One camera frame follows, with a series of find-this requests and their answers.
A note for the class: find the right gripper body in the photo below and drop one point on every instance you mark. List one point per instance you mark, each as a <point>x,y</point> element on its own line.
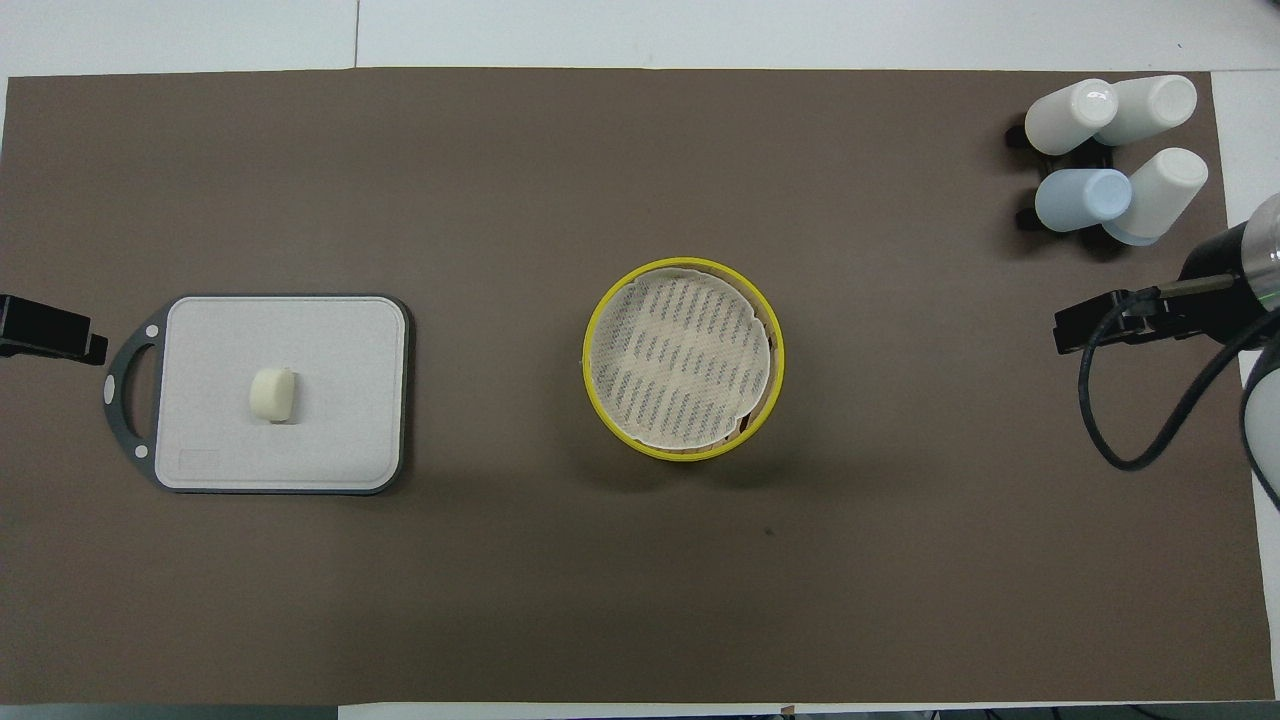
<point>1222,290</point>

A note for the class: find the white steamed bun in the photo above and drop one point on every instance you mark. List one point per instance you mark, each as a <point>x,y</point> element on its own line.
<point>272,395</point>

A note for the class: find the bamboo steamer with yellow rim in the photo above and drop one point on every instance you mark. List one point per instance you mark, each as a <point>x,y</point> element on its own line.
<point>600,400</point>

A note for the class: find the white cup with blue rim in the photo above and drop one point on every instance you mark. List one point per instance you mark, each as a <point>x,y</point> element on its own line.
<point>1160,195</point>

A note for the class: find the light blue plastic cup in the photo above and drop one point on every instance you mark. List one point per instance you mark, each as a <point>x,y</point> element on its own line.
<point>1080,200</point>

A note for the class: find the black cup rack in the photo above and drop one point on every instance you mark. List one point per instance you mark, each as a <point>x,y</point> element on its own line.
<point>1028,216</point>

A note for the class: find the white plastic cup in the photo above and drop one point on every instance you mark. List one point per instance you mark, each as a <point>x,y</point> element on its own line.
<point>1065,118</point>
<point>1155,105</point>

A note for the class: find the brown table mat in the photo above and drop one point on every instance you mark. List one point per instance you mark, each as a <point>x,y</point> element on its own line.
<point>640,580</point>

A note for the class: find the white cutting board grey frame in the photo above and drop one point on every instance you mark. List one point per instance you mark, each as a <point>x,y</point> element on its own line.
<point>330,420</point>

